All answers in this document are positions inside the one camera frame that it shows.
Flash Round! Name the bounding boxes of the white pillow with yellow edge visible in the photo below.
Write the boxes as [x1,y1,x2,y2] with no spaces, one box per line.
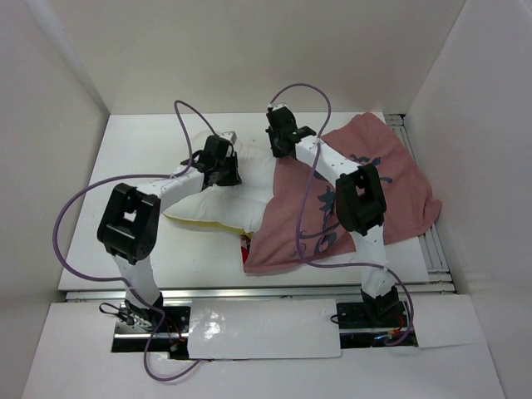
[164,138,276,234]

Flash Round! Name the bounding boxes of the red and pink patterned pillowcase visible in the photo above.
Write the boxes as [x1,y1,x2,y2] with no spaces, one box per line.
[244,113,442,274]

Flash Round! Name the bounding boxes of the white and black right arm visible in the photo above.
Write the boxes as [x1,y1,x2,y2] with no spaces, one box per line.
[266,104,399,326]

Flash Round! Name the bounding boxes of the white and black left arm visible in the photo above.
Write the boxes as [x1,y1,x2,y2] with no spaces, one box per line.
[96,131,242,332]

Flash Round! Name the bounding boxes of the white glossy cover plate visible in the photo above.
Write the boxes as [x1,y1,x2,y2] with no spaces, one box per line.
[187,298,342,360]

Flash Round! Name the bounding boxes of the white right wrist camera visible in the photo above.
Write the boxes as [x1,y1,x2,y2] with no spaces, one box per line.
[267,102,288,111]

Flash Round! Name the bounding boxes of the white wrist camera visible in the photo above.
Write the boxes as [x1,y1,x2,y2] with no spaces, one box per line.
[219,131,237,145]
[267,102,288,111]

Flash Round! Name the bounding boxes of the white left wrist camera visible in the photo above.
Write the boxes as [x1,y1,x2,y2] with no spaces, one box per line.
[219,131,237,145]

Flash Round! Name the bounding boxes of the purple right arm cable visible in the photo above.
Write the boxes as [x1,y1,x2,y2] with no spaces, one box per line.
[268,82,416,347]

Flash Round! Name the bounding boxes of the aluminium table edge rail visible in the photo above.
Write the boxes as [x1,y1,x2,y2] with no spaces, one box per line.
[66,280,456,302]

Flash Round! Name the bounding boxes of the aluminium side rail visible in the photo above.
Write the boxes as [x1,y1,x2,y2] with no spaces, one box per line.
[384,114,457,295]

